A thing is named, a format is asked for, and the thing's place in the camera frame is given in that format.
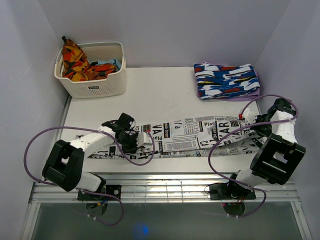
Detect newspaper print trousers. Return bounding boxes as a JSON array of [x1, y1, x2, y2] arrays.
[[87, 115, 266, 161]]

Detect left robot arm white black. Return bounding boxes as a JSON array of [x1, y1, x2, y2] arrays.
[[42, 113, 139, 200]]

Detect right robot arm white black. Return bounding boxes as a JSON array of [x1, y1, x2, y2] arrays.
[[224, 98, 306, 199]]

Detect blue red white folded trousers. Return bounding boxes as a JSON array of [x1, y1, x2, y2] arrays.
[[193, 62, 261, 100]]

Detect orange camouflage trousers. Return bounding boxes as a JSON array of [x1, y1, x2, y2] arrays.
[[61, 36, 119, 82]]

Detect cream perforated plastic basket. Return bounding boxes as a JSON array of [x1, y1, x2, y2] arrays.
[[54, 41, 127, 99]]

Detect light blue garment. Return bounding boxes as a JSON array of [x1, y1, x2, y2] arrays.
[[90, 58, 122, 70]]

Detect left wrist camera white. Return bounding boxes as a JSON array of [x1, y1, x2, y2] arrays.
[[136, 132, 153, 148]]

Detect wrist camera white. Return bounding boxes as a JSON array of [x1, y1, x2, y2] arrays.
[[238, 108, 259, 125], [136, 132, 153, 148]]

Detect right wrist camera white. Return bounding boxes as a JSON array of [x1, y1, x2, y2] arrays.
[[238, 108, 259, 125]]

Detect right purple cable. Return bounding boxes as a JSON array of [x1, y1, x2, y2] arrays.
[[207, 93, 299, 219]]

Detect purple cable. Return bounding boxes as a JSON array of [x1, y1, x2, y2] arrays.
[[23, 126, 156, 226], [207, 93, 299, 219]]

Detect aluminium rail frame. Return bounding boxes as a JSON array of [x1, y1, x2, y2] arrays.
[[30, 95, 316, 240]]

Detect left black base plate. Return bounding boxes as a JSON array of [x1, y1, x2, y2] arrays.
[[77, 184, 122, 202]]

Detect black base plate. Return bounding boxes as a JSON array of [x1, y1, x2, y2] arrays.
[[209, 182, 256, 200], [77, 184, 122, 202]]

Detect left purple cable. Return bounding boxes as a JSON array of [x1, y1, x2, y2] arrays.
[[23, 126, 156, 226]]

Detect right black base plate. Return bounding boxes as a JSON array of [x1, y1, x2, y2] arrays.
[[209, 182, 256, 200]]

